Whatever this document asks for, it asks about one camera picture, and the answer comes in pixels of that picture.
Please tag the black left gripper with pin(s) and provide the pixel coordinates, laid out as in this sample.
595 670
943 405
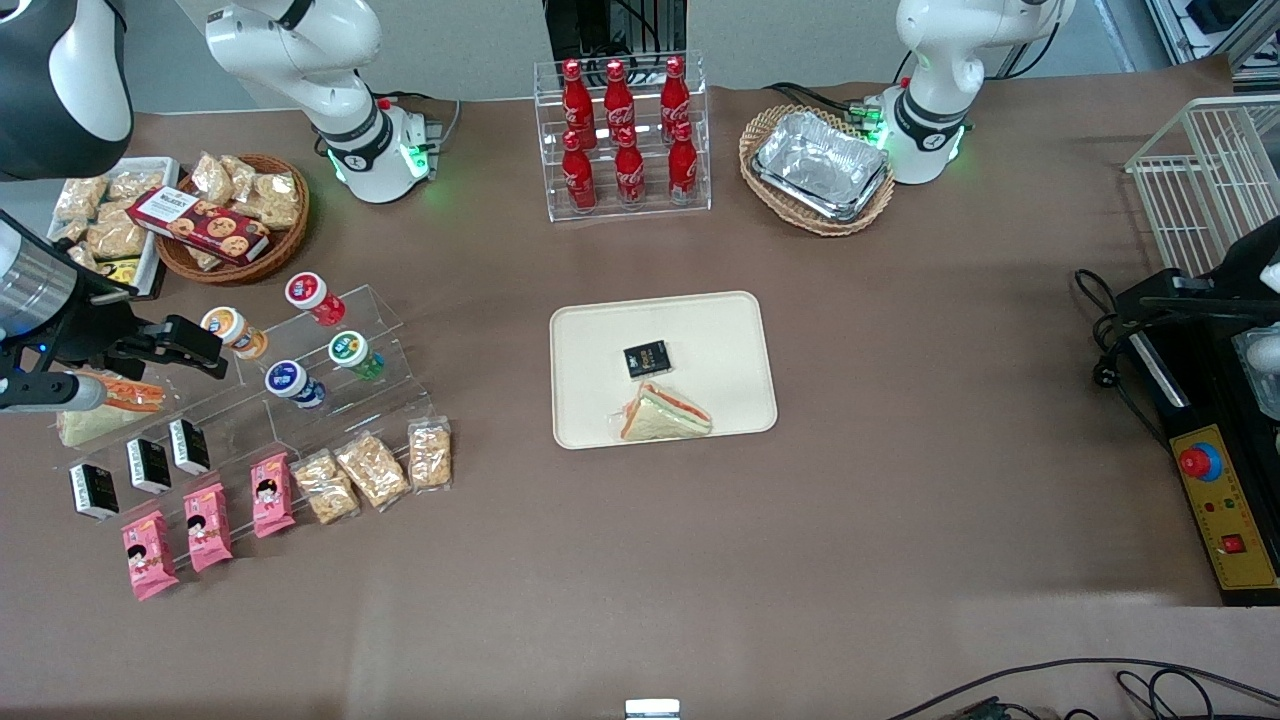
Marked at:
1243 276

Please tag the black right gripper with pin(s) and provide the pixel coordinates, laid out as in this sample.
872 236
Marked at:
88 331

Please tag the green gum bottle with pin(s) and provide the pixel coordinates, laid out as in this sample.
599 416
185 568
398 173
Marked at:
354 354

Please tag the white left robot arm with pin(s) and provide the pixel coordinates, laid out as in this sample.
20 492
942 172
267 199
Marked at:
930 110

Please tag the orange gum bottle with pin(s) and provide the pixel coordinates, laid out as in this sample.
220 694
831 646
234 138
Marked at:
232 330

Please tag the white rectangular snack tray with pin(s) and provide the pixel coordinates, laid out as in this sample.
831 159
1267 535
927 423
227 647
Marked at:
152 270

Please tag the blue gum bottle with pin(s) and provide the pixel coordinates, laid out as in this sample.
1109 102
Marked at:
293 384

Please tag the red lid gum bottle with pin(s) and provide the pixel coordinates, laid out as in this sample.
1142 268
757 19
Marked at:
312 296

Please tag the aluminium foil tray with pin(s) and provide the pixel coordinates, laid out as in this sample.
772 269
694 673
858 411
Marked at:
820 155
850 210

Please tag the beige plastic tray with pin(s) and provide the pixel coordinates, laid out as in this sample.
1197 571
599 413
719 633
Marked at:
720 330

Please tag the clear bag of crackers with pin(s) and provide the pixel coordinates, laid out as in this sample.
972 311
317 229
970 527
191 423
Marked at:
430 453
80 197
242 170
371 469
115 235
325 486
82 258
135 185
278 200
204 259
212 178

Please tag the small black white box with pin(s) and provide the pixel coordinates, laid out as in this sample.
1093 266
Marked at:
647 360
188 446
93 490
148 465

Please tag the yellow black snack packet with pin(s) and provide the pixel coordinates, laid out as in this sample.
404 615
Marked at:
122 271

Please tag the clear plastic container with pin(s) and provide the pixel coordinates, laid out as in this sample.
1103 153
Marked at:
1262 395

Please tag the wrapped triangle sandwich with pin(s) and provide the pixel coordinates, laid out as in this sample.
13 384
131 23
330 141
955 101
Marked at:
660 415
100 425

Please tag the dark red cookie box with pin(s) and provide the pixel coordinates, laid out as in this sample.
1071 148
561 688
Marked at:
200 225

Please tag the wicker basket with snacks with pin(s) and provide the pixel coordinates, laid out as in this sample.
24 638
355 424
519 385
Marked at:
285 245

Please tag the pink snack packet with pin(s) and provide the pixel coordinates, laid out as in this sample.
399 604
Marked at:
271 494
207 525
148 555

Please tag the black sealing machine yellow panel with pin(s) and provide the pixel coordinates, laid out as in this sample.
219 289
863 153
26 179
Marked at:
1225 500

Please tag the wicker basket with foil trays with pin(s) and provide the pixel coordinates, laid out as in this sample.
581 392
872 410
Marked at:
775 215

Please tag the red cola bottle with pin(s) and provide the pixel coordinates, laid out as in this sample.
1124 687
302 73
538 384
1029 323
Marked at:
629 175
674 90
618 95
578 180
683 168
572 95

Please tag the clear acrylic bottle rack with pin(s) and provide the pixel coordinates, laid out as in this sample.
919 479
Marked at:
690 195

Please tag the black equipment stand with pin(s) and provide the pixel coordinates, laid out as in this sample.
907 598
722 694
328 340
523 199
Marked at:
600 25

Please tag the aluminium frame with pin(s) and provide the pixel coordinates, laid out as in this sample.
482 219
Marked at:
1200 30

